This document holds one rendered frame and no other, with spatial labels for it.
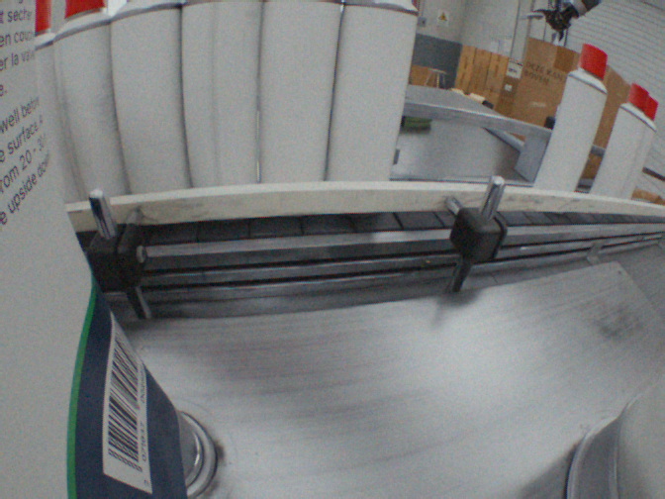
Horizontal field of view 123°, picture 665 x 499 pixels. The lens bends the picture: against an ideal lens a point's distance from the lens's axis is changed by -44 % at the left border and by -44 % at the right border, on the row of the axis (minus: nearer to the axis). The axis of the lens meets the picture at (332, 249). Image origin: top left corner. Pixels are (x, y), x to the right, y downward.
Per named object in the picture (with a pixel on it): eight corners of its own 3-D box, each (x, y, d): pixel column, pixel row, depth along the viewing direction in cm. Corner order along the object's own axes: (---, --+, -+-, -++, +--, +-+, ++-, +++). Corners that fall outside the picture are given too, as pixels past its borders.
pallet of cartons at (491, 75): (484, 142, 346) (505, 55, 273) (443, 118, 405) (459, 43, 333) (535, 148, 384) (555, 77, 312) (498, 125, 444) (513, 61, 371)
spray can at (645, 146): (616, 215, 35) (658, 100, 22) (596, 196, 38) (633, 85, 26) (626, 215, 36) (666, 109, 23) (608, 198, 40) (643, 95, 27)
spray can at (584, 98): (548, 215, 30) (602, 46, 17) (522, 190, 34) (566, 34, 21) (571, 215, 31) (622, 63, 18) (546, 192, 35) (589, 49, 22)
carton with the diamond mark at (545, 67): (575, 178, 52) (610, 65, 35) (505, 131, 69) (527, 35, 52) (616, 181, 61) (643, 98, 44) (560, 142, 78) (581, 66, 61)
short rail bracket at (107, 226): (133, 349, 19) (62, 207, 11) (146, 287, 24) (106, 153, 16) (172, 349, 20) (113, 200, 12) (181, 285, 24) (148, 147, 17)
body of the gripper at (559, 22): (545, 15, 61) (568, -2, 52) (540, 16, 67) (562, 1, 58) (560, 34, 62) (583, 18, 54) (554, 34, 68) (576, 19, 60)
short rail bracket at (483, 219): (436, 323, 24) (496, 187, 16) (423, 295, 26) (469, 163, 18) (468, 316, 25) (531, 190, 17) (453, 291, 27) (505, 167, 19)
